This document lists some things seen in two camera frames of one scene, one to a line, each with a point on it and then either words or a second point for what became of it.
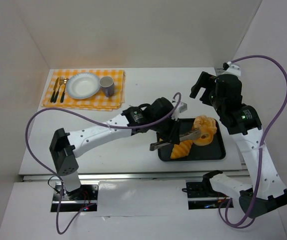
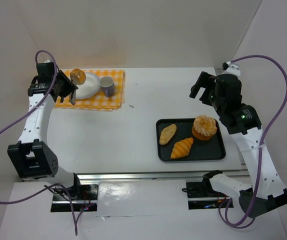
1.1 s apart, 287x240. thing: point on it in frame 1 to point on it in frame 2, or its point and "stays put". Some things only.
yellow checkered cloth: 100,102 stays put
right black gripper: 203,86 stays put
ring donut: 206,137 to 78,76
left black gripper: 172,133 to 65,85
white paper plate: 82,85 stays put
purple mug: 107,83 stays put
